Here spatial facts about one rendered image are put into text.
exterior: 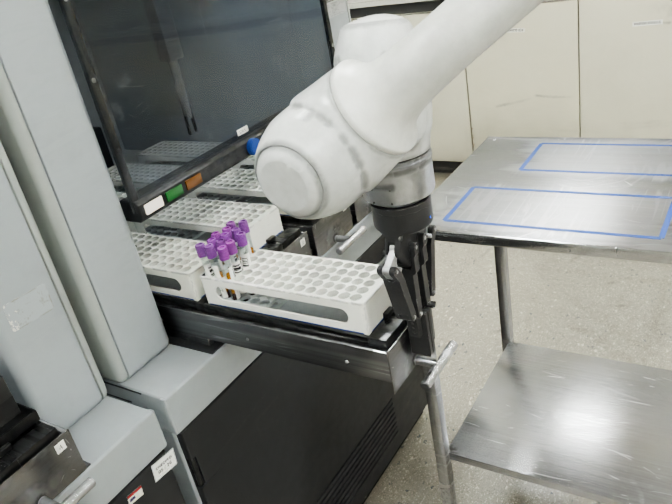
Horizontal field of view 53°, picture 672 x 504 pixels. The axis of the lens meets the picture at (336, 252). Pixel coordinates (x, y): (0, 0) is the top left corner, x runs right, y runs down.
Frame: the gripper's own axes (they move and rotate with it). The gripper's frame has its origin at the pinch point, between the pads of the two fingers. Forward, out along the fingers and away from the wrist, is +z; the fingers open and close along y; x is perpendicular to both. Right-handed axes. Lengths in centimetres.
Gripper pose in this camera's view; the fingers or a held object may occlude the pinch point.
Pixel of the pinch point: (420, 330)
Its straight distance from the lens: 92.6
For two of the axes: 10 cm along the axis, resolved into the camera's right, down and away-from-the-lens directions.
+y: -5.1, 4.8, -7.1
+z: 1.8, 8.7, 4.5
